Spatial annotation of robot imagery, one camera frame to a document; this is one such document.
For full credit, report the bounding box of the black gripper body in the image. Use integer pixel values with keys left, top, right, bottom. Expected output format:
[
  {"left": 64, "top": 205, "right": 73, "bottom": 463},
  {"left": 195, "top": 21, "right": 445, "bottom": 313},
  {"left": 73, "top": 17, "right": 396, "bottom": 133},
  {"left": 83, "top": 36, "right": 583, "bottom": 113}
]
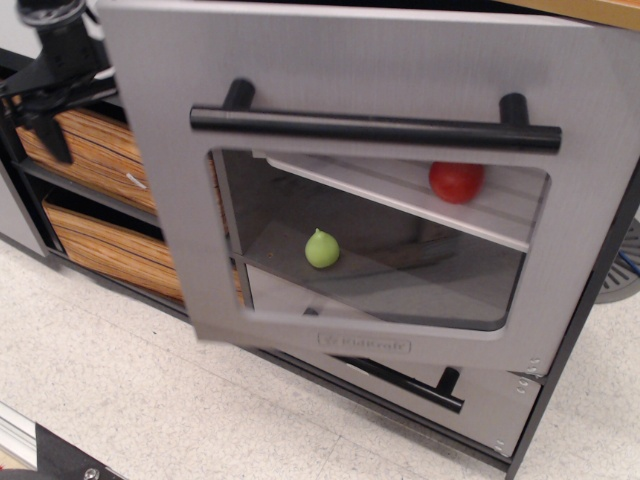
[{"left": 1, "top": 19, "right": 117, "bottom": 118}]

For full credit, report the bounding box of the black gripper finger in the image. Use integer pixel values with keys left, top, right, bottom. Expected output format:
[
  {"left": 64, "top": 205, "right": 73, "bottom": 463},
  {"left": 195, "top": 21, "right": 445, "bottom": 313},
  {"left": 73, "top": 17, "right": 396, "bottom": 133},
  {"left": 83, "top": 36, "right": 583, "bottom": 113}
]
[{"left": 22, "top": 110, "right": 73, "bottom": 164}]

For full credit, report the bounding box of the black oven door handle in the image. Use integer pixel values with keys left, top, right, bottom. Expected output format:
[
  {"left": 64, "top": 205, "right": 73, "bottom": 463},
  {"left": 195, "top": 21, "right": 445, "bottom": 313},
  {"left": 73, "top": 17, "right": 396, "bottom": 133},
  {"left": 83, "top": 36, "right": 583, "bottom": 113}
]
[{"left": 189, "top": 78, "right": 562, "bottom": 154}]

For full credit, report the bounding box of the grey toy oven door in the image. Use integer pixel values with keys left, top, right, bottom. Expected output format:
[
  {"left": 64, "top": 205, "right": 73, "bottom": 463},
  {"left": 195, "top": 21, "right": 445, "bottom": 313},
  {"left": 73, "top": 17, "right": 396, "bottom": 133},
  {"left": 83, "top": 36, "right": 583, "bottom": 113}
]
[{"left": 98, "top": 1, "right": 639, "bottom": 375}]

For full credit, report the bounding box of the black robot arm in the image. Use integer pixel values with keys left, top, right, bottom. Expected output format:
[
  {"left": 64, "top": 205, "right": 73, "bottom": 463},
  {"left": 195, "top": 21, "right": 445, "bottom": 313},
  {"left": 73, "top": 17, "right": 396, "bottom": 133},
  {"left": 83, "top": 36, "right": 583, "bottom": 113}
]
[{"left": 1, "top": 1, "right": 117, "bottom": 164}]

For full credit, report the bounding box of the white oven shelf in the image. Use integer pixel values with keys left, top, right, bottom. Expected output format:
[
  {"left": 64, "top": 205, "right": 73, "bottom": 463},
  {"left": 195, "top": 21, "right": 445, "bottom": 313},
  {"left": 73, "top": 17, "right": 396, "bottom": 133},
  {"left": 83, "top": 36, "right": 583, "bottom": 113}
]
[{"left": 252, "top": 150, "right": 549, "bottom": 252}]

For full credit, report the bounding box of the grey lower oven drawer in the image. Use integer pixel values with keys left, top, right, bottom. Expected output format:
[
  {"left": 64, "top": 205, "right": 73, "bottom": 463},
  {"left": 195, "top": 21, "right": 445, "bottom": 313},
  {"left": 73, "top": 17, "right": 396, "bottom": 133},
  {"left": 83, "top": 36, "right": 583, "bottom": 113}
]
[{"left": 294, "top": 353, "right": 541, "bottom": 457}]

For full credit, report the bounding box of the upper wood-pattern storage bin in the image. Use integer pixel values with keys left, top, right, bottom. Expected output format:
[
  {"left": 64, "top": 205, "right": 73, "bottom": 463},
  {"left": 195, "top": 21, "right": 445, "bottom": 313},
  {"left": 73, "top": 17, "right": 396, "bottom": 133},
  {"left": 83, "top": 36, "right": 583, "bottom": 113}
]
[{"left": 16, "top": 109, "right": 156, "bottom": 214}]

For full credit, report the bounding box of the wood-pattern storage bin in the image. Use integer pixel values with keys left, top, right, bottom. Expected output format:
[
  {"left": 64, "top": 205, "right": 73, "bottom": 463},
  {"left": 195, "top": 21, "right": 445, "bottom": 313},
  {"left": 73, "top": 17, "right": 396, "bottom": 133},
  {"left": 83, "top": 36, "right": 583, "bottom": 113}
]
[
  {"left": 16, "top": 109, "right": 156, "bottom": 214},
  {"left": 41, "top": 195, "right": 246, "bottom": 305}
]

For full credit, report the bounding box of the dark toy kitchen cabinet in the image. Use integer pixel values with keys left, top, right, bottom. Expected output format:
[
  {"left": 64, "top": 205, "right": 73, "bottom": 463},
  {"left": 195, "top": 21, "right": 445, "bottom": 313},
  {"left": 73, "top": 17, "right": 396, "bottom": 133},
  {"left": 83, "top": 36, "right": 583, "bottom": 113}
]
[{"left": 0, "top": 47, "right": 640, "bottom": 480}]

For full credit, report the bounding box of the lower wood-pattern storage bin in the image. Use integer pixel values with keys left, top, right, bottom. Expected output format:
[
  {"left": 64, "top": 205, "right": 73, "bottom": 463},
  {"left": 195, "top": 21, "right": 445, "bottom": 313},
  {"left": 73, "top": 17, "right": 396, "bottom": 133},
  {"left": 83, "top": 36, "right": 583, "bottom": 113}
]
[{"left": 41, "top": 195, "right": 246, "bottom": 305}]

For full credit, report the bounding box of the green toy pear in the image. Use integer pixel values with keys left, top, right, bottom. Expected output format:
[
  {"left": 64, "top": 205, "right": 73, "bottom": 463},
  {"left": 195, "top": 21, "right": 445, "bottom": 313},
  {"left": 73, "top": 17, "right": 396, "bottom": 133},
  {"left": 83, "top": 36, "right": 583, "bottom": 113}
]
[{"left": 304, "top": 228, "right": 340, "bottom": 269}]

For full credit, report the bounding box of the red toy tomato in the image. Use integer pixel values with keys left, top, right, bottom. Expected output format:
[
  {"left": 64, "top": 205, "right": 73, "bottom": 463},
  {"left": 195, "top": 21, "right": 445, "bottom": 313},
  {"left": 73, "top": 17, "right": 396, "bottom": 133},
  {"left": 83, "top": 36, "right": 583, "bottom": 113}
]
[{"left": 429, "top": 162, "right": 485, "bottom": 204}]

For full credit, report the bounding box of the grey round chair base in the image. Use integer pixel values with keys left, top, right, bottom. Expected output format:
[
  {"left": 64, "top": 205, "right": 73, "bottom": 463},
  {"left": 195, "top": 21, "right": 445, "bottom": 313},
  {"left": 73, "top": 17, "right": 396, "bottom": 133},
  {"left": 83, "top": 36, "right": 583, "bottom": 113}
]
[{"left": 596, "top": 219, "right": 639, "bottom": 304}]

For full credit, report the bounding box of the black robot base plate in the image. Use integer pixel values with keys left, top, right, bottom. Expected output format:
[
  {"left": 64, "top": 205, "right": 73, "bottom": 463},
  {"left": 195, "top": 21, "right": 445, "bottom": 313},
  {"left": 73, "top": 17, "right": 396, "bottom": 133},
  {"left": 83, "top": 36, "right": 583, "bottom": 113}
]
[{"left": 35, "top": 423, "right": 124, "bottom": 480}]

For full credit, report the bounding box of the black drawer handle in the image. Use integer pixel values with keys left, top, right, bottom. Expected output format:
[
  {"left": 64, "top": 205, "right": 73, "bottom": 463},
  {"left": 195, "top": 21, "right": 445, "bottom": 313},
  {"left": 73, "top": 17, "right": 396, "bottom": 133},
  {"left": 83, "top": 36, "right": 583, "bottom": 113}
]
[{"left": 328, "top": 354, "right": 465, "bottom": 414}]

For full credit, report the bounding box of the blue cable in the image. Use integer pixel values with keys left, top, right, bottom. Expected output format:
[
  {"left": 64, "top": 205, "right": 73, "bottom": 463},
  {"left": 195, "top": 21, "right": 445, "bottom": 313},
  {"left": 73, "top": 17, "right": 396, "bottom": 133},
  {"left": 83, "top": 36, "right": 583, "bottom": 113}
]
[{"left": 618, "top": 248, "right": 640, "bottom": 277}]

